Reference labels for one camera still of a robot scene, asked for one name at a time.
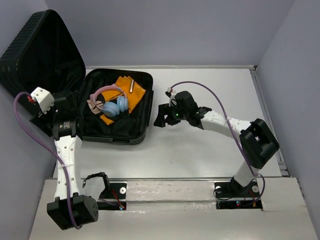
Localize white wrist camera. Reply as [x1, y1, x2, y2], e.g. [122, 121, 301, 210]
[30, 87, 55, 115]
[165, 87, 177, 107]

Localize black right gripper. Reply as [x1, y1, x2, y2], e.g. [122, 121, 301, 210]
[153, 102, 189, 128]

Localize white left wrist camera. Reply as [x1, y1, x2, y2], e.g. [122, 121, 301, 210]
[30, 87, 55, 115]

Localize rose gold lipstick tube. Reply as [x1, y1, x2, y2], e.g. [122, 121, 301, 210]
[129, 79, 135, 93]

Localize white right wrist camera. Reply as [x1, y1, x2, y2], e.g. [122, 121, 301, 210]
[165, 87, 177, 107]

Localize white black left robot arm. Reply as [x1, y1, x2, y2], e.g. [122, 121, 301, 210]
[46, 90, 98, 230]

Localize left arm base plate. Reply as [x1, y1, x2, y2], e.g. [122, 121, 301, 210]
[82, 172, 127, 211]

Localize black hard-shell suitcase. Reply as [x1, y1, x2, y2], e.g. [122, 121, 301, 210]
[0, 9, 154, 145]

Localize aluminium mounting rail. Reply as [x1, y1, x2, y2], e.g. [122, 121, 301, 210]
[109, 177, 232, 182]

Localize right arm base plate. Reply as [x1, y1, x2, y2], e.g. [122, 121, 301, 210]
[212, 181, 263, 210]

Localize blue pink cat headphones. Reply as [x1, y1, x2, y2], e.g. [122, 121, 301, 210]
[89, 83, 129, 118]

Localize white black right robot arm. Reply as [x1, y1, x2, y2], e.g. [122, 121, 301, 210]
[153, 88, 280, 196]

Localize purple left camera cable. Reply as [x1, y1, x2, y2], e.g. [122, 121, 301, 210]
[13, 91, 83, 230]

